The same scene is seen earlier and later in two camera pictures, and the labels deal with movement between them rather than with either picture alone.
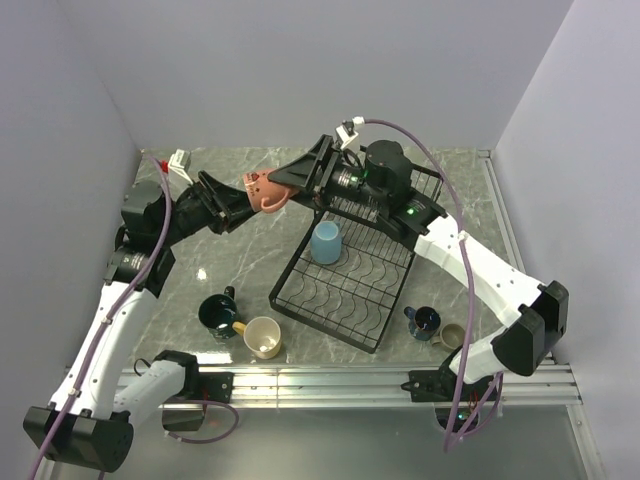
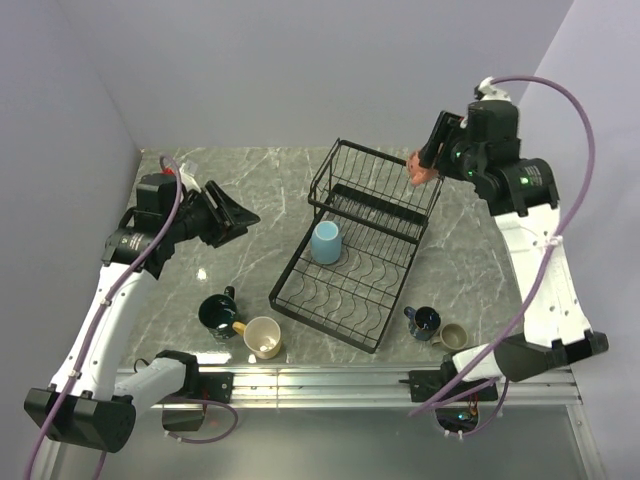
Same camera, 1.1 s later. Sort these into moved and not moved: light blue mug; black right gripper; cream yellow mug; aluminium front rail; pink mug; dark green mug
Moved: black right gripper; pink mug
Not moved: light blue mug; dark green mug; aluminium front rail; cream yellow mug
